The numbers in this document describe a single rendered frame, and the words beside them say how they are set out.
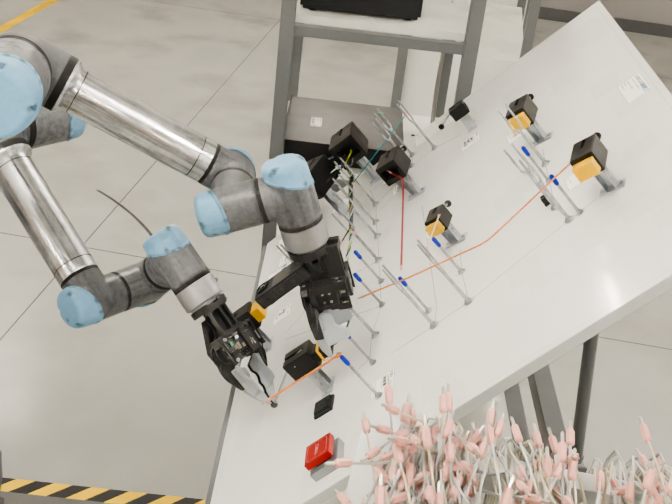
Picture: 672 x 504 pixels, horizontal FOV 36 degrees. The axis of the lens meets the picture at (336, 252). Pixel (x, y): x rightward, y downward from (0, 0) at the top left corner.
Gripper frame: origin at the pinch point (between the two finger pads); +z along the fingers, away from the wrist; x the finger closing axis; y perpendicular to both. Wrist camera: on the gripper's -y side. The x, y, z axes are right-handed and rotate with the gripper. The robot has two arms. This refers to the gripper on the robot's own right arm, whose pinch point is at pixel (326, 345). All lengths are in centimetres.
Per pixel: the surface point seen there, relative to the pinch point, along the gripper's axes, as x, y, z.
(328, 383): -1.1, -1.4, 7.3
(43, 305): 178, -148, 75
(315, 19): 99, -4, -30
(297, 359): -2.3, -5.1, 0.5
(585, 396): -11.8, 41.7, 10.3
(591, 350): -11.5, 43.9, 1.8
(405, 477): -77, 23, -34
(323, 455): -25.1, 0.9, 3.7
